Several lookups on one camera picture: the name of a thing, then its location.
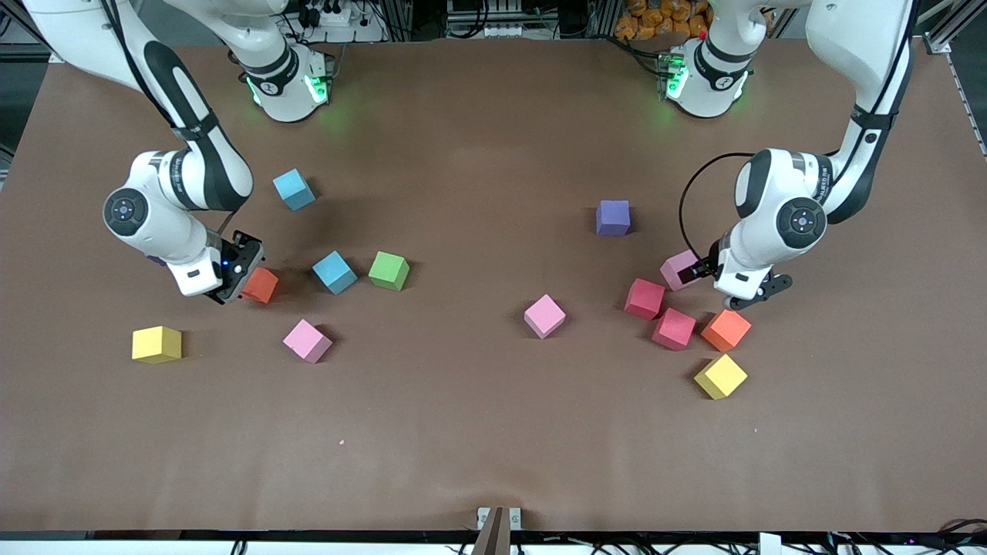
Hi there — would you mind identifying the pink foam cube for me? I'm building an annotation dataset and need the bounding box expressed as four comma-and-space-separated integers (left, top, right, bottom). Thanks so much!
282, 319, 334, 364
660, 249, 704, 292
524, 294, 567, 340

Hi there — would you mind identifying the brown table cover sheet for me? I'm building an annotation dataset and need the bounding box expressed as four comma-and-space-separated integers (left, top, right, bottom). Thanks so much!
0, 39, 987, 534

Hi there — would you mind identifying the orange foam cube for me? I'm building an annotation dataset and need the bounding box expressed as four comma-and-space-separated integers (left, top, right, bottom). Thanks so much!
700, 306, 753, 352
241, 267, 280, 304

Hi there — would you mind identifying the green foam cube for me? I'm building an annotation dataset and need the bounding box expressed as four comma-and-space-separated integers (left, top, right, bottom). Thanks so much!
368, 251, 411, 292

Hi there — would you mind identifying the grey electronics rack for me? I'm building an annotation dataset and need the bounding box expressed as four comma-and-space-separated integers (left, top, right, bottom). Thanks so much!
446, 0, 534, 39

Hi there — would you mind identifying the white power strip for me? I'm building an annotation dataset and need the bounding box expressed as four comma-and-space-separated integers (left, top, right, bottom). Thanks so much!
297, 0, 386, 43

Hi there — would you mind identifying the bag of orange items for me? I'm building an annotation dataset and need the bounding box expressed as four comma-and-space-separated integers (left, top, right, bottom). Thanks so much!
615, 0, 714, 41

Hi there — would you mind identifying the aluminium frame post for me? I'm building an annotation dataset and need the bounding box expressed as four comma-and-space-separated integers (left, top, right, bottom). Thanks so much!
921, 0, 987, 55

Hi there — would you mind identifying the metal bracket with wooden strip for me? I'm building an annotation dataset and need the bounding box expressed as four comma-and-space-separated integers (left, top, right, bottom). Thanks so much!
477, 506, 523, 555

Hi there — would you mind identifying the cyan foam cube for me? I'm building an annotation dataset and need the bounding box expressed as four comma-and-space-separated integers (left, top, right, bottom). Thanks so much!
272, 168, 317, 211
312, 251, 359, 295

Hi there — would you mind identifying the crimson foam cube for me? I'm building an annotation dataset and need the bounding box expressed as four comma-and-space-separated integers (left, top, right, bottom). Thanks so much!
624, 278, 666, 320
652, 308, 697, 352

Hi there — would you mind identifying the yellow foam cube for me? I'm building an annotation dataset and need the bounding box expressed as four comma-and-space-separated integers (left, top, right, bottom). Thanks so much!
131, 325, 184, 364
693, 353, 749, 400

